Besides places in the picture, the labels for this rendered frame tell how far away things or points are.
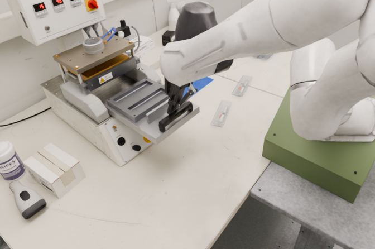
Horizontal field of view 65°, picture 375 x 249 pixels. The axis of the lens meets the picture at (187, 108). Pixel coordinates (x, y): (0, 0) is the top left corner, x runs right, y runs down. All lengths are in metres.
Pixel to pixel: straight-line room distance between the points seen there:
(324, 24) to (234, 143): 0.85
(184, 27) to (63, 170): 0.69
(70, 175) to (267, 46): 0.86
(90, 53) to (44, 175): 0.48
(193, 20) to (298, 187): 0.70
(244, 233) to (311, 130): 1.23
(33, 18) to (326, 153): 1.14
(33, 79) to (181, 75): 1.17
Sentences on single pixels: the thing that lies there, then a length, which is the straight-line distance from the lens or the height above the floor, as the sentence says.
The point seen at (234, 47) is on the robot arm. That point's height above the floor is 1.39.
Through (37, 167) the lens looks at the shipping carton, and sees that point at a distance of 1.20.
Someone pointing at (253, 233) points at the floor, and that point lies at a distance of 1.87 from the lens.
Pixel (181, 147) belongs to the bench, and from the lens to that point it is 1.23.
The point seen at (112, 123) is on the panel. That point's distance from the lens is 1.15.
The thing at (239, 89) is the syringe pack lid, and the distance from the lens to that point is 1.50.
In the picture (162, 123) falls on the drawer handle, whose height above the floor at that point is 1.01.
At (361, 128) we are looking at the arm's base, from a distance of 1.02.
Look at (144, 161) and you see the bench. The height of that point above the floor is 0.75.
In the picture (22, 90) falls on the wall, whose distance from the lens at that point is 1.69.
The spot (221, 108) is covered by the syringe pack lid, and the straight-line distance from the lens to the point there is 1.38.
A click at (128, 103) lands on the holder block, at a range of 1.08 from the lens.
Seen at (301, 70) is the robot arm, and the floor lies 1.25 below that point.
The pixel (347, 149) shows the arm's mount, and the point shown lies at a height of 0.91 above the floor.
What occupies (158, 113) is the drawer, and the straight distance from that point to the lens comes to 1.02.
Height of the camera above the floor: 1.62
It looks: 38 degrees down
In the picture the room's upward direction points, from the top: 4 degrees counter-clockwise
